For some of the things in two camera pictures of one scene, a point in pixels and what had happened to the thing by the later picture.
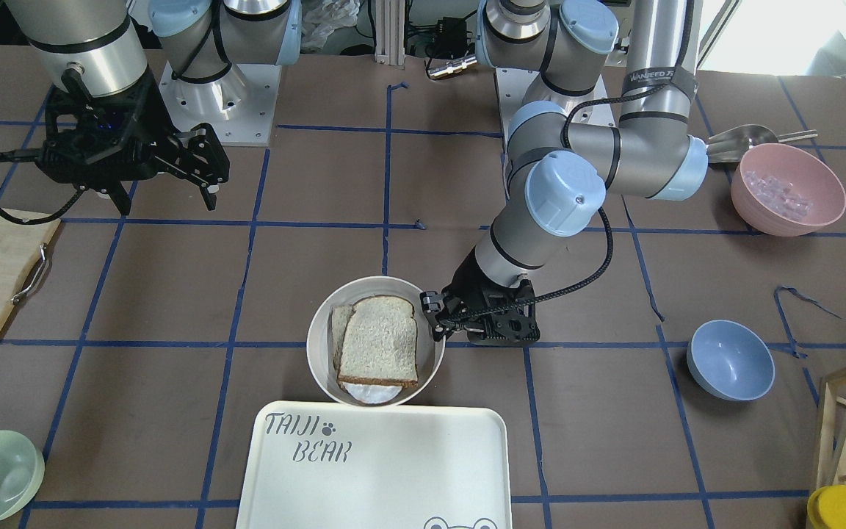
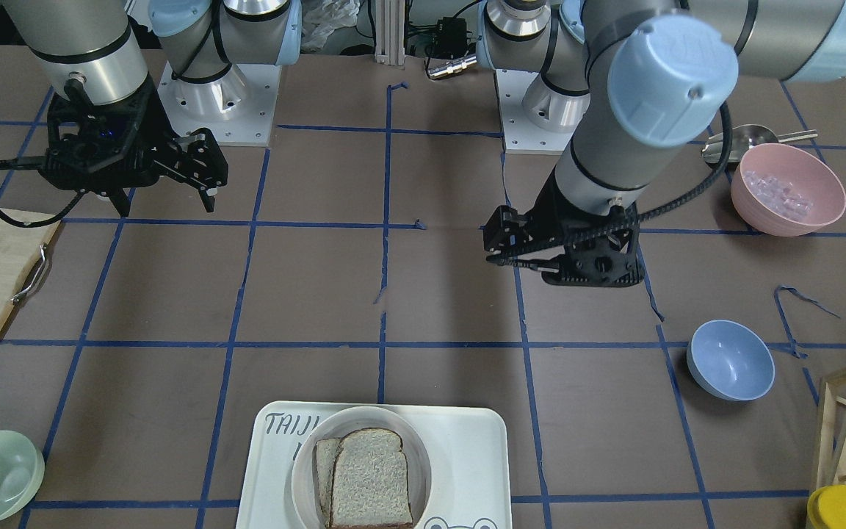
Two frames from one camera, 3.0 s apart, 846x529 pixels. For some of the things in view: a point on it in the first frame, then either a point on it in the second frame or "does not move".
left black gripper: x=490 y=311 -> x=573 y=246
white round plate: x=371 y=343 -> x=334 y=424
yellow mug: x=840 y=506 does not move
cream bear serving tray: x=347 y=465 does not move
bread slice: x=340 y=316 -> x=324 y=455
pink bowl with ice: x=781 y=190 does not move
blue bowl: x=730 y=360 does not move
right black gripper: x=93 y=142 does not move
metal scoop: x=730 y=146 does not move
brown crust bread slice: x=380 y=343 -> x=370 y=487
